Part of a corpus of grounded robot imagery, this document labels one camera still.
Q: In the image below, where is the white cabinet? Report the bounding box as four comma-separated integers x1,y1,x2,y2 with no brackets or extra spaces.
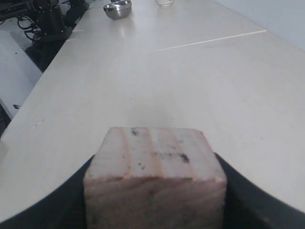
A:
0,31,42,119

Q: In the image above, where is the medium wooden cube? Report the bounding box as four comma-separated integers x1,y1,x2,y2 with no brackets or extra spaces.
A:
83,127,227,229

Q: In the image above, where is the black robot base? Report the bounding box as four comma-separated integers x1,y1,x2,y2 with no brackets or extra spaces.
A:
0,0,89,72

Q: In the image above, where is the steel bowl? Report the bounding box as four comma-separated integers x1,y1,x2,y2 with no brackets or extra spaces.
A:
103,0,132,20

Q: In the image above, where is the white cup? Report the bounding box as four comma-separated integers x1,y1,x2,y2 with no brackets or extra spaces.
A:
155,0,174,6

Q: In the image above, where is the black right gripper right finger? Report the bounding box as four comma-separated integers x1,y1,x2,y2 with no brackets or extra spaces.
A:
215,154,305,229

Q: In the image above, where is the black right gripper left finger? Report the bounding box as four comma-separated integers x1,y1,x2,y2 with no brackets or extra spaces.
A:
0,158,92,229

